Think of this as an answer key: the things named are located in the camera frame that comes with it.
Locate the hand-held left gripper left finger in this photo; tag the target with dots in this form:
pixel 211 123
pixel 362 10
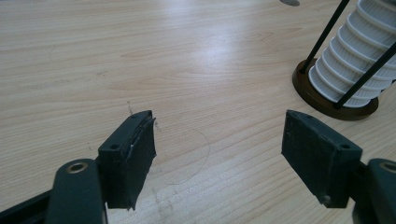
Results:
pixel 127 168

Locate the stack of white paper cups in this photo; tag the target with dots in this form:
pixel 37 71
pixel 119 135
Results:
pixel 351 59

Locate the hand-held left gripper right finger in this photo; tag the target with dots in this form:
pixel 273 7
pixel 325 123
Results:
pixel 317 158

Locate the brown cup holder black rods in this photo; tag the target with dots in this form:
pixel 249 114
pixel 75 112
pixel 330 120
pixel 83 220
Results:
pixel 314 98

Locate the grey round table grommet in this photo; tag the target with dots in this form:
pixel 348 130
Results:
pixel 290 2

